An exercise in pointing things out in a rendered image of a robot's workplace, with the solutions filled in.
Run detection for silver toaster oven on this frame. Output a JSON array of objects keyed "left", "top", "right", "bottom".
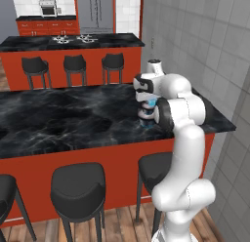
[{"left": 38, "top": 0, "right": 59, "bottom": 18}]

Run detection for grey fridge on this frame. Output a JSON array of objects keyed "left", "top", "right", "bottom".
[{"left": 76, "top": 0, "right": 116, "bottom": 35}]

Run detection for red base cupboards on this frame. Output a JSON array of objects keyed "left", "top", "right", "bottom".
[{"left": 15, "top": 15, "right": 81, "bottom": 37}]

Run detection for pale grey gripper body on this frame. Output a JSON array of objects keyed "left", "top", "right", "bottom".
[{"left": 135, "top": 90, "right": 161, "bottom": 103}]

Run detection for red island with hob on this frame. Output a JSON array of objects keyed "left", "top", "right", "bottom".
[{"left": 0, "top": 32, "right": 146, "bottom": 93}]

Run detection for black bar stool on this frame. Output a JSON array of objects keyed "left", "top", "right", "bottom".
[
  {"left": 21, "top": 56, "right": 54, "bottom": 91},
  {"left": 135, "top": 150, "right": 176, "bottom": 238},
  {"left": 62, "top": 54, "right": 88, "bottom": 88},
  {"left": 0, "top": 174, "right": 38, "bottom": 242},
  {"left": 50, "top": 161, "right": 107, "bottom": 242},
  {"left": 101, "top": 52, "right": 126, "bottom": 86}
]

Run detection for red island, black marble top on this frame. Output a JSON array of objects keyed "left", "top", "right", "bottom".
[{"left": 0, "top": 83, "right": 237, "bottom": 228}]

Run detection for black hob, silver burners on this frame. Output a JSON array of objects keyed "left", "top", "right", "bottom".
[{"left": 49, "top": 33, "right": 100, "bottom": 46}]

